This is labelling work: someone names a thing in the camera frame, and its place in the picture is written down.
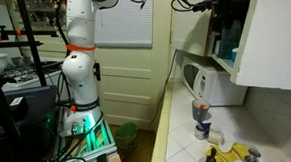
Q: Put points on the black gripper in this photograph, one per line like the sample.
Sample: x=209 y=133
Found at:
x=220 y=15

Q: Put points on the grey ceramic mug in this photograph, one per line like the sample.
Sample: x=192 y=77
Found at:
x=200 y=114

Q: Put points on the small blue white mug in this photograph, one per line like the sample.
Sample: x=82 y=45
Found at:
x=201 y=131

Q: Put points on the white microwave oven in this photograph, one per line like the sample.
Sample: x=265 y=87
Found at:
x=218 y=88

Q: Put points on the white window blind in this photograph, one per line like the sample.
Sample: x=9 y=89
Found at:
x=121 y=23

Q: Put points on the black door lock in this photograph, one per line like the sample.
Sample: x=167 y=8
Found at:
x=97 y=71

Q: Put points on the green bucket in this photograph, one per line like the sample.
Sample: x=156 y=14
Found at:
x=127 y=130

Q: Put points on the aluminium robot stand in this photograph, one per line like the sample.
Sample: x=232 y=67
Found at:
x=95 y=145

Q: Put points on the kitchen stove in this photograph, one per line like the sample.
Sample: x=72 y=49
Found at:
x=25 y=74

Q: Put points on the dark blue equipment case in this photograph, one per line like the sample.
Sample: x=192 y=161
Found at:
x=34 y=102

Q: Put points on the grey metal pot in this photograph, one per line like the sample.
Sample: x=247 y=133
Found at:
x=18 y=61

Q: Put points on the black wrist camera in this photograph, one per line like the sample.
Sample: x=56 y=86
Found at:
x=202 y=7

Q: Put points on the cream wall cabinet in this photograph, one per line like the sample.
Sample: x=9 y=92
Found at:
x=223 y=63

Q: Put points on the black metal camera stand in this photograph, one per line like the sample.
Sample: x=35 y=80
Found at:
x=27 y=34

